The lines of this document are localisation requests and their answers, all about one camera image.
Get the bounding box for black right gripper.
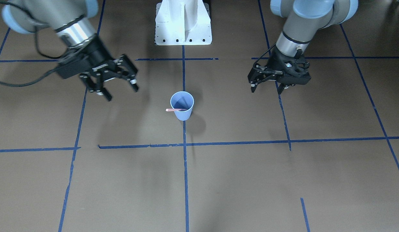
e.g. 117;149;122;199
67;35;139;101

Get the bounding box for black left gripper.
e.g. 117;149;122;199
248;45;309;93

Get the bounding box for pink chopstick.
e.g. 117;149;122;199
165;108;187;112

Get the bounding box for blue ribbed cup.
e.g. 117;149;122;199
170;91;195;121

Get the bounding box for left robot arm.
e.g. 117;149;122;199
248;0;359;94

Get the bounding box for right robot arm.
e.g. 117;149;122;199
0;0;139;101

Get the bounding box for white mounting pillar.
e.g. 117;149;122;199
154;0;213;46

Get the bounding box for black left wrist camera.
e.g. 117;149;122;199
276;73;311;94

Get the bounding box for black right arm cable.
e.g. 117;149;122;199
0;3;69;87

